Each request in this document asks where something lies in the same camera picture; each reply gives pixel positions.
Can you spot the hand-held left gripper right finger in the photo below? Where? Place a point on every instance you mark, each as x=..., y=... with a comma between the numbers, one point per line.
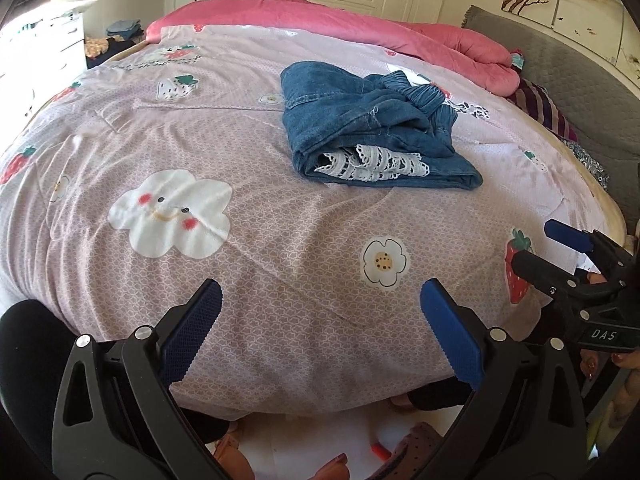
x=452, y=330

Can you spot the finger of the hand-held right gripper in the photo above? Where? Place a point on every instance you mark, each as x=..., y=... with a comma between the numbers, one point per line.
x=542, y=272
x=567, y=234

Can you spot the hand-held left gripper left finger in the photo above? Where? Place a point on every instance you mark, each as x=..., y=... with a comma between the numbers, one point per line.
x=192, y=330

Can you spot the blue denim pants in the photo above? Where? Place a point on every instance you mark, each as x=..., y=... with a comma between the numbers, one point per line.
x=325, y=110

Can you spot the person's right hand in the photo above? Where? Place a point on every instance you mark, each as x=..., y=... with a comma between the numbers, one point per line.
x=625, y=380

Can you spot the person's left hand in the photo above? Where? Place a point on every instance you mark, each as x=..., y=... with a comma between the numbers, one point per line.
x=334, y=470

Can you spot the person's right leg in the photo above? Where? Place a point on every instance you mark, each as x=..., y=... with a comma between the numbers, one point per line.
x=440, y=395

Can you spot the dark floral cloth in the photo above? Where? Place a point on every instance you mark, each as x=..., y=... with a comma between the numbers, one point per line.
x=590, y=165

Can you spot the strawberry printed bedspread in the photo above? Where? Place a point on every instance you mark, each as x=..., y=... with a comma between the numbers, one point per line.
x=250, y=260

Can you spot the striped dark cloth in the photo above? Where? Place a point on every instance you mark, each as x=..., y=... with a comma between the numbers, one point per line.
x=540, y=105

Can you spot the small orange object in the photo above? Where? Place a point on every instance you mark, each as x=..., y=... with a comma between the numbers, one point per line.
x=380, y=451

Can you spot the grey padded headboard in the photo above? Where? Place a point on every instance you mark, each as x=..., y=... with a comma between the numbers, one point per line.
x=575, y=75

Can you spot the teal cloth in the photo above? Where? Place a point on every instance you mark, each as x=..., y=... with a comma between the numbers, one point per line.
x=517, y=60

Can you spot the beige cloth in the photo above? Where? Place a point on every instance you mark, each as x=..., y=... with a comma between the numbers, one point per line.
x=96, y=47

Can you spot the folded blue clothes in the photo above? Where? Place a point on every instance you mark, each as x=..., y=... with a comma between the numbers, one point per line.
x=125, y=29

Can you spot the white dresser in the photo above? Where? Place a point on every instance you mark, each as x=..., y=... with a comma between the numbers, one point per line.
x=45, y=55

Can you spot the pink blanket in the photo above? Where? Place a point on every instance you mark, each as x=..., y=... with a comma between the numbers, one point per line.
x=310, y=15

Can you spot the wooden bed frame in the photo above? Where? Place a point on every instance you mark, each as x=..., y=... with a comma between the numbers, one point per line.
x=612, y=210

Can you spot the floral wall painting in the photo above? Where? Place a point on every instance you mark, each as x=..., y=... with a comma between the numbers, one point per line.
x=585, y=0

